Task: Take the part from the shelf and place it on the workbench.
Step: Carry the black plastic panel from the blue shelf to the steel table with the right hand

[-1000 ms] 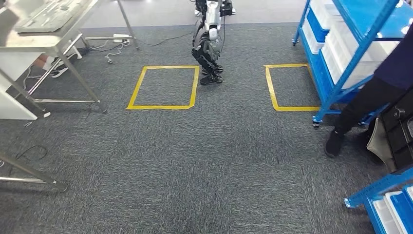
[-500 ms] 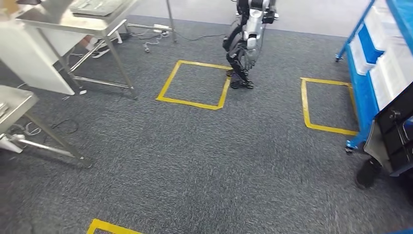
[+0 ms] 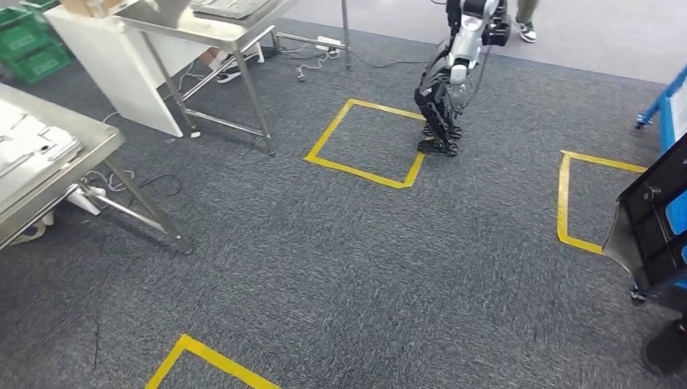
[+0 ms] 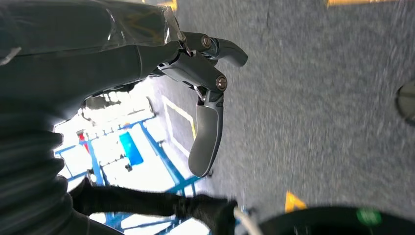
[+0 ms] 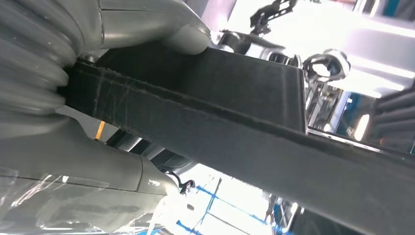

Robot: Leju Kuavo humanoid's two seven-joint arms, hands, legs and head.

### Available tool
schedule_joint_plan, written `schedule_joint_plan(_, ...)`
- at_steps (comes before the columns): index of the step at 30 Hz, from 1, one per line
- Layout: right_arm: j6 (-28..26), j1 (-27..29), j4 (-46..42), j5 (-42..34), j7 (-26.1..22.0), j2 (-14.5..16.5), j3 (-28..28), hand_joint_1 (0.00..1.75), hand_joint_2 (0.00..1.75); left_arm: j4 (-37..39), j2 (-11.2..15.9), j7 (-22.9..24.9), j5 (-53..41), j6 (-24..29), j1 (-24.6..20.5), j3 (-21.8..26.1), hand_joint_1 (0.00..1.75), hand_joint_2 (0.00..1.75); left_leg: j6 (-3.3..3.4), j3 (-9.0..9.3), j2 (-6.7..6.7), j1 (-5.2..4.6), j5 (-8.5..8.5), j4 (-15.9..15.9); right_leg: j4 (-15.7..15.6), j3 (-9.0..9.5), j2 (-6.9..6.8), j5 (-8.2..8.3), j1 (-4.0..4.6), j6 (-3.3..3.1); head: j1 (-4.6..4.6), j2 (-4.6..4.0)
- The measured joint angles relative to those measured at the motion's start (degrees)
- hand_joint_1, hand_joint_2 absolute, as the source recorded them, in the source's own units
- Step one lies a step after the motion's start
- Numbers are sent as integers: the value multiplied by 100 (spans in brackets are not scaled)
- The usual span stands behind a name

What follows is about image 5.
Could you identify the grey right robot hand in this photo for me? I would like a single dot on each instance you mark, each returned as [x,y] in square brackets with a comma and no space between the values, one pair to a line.
[81,162]

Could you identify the blue metal shelf rack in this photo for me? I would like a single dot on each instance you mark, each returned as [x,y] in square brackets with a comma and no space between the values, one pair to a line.
[184,227]

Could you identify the clear plastic film wrap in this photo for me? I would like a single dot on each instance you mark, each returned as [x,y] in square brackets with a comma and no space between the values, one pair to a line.
[81,211]

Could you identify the silver black humanoid robot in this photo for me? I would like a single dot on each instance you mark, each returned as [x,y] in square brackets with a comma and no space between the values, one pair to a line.
[240,40]

